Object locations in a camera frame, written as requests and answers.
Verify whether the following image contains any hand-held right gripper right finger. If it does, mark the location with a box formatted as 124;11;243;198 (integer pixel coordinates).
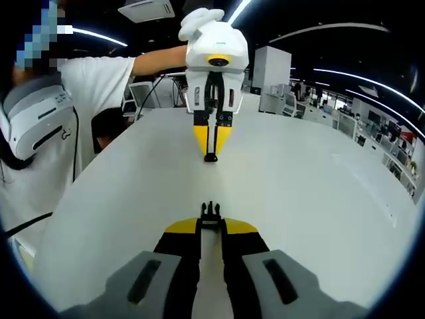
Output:
218;216;333;319

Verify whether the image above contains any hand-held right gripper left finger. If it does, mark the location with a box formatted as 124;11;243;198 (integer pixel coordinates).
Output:
105;217;203;319

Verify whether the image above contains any black buckle pronged part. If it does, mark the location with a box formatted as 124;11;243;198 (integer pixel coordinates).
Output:
199;200;222;231

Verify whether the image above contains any white ceiling air unit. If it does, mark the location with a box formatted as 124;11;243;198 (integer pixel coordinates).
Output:
117;0;176;24

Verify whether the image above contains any person in white shirt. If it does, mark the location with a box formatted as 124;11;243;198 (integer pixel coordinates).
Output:
0;55;137;235

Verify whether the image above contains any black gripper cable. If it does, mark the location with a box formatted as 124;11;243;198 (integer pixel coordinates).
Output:
135;70;187;121

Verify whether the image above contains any black device cable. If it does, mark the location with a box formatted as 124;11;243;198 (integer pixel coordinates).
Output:
0;106;82;235

